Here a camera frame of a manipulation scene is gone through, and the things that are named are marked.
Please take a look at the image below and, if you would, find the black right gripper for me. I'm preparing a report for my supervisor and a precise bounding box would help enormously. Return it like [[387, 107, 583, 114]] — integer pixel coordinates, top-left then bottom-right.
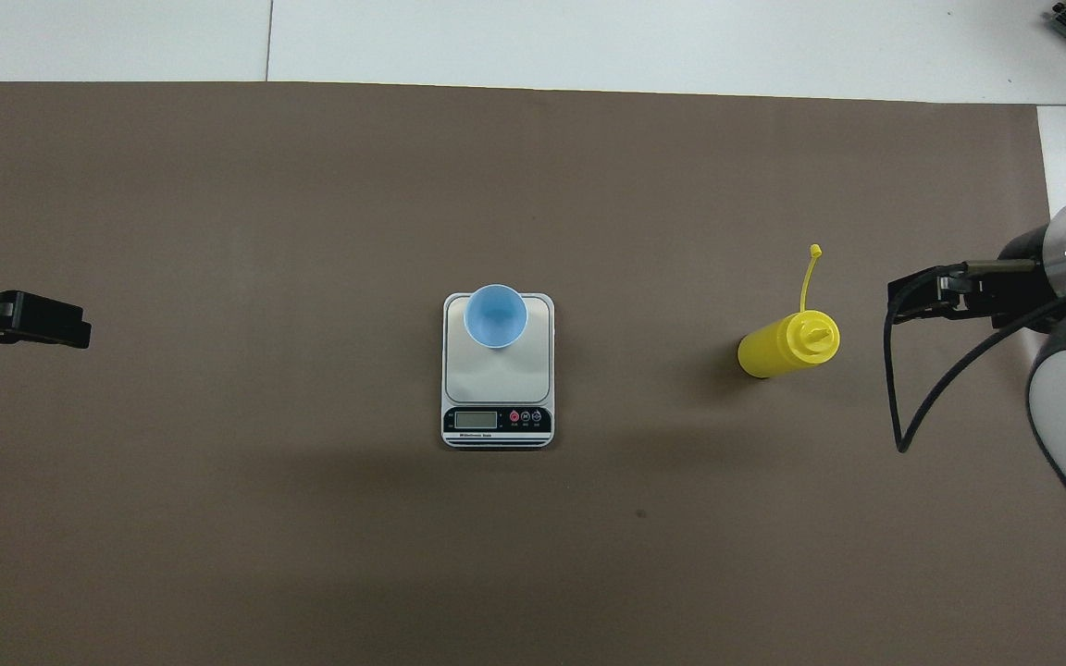
[[886, 227, 1066, 332]]

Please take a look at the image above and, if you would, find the brown paper table mat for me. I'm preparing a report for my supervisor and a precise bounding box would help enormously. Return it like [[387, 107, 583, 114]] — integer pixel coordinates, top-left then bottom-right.
[[0, 81, 1066, 666]]

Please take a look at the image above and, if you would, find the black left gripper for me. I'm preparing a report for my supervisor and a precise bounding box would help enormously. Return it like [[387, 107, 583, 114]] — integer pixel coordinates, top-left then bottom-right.
[[0, 264, 92, 351]]

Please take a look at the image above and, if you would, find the yellow squeeze bottle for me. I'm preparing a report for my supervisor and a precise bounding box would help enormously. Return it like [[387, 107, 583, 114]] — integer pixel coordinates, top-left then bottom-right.
[[738, 244, 841, 379]]

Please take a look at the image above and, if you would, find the silver digital kitchen scale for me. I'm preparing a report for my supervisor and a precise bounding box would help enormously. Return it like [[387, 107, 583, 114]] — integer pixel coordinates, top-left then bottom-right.
[[441, 293, 556, 450]]

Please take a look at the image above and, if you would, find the light blue plastic cup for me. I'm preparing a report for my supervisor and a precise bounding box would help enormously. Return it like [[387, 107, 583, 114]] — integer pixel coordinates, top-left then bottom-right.
[[464, 284, 528, 350]]

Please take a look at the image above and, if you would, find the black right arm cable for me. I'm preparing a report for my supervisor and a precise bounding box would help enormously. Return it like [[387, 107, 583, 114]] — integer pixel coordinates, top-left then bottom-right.
[[883, 262, 1066, 454]]

